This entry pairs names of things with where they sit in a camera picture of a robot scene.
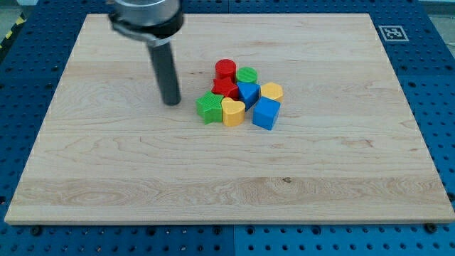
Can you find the light wooden board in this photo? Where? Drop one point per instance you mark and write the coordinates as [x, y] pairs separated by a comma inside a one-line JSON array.
[[345, 148]]

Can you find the yellow heart block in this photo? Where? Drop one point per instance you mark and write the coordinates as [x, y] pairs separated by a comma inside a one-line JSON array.
[[233, 112]]

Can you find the green star block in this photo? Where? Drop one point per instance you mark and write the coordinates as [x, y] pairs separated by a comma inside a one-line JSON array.
[[209, 107]]

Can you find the red star block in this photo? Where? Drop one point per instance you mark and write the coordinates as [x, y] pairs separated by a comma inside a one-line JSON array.
[[226, 88]]

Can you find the blue triangle block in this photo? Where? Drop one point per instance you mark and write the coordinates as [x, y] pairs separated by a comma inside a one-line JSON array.
[[248, 93]]

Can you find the blue cube block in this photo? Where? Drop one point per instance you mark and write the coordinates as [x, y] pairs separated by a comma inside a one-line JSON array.
[[265, 113]]

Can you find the green cylinder block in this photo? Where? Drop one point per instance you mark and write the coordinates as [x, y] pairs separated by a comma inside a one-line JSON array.
[[246, 74]]

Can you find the yellow hexagon block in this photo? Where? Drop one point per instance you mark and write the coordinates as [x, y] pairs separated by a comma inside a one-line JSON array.
[[272, 91]]

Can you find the red cylinder block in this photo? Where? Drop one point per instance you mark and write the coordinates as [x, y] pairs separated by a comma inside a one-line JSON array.
[[225, 68]]

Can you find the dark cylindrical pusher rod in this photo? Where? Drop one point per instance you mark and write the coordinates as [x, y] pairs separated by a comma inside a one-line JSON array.
[[165, 73]]

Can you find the white fiducial marker tag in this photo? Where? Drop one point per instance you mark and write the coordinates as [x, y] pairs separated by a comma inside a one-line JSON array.
[[393, 33]]

